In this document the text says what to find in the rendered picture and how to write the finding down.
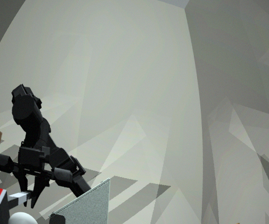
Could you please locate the red putter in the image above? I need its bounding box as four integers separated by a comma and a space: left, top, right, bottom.
0, 188, 33, 224

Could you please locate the white ball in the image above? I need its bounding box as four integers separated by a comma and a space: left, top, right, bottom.
8, 212, 38, 224

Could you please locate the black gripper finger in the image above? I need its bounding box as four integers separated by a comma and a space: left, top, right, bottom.
12, 171, 28, 207
31, 176, 50, 209

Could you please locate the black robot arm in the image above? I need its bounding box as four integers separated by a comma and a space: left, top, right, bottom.
11, 84, 91, 198

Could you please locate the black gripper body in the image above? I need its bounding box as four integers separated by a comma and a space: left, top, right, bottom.
0, 136, 72, 188

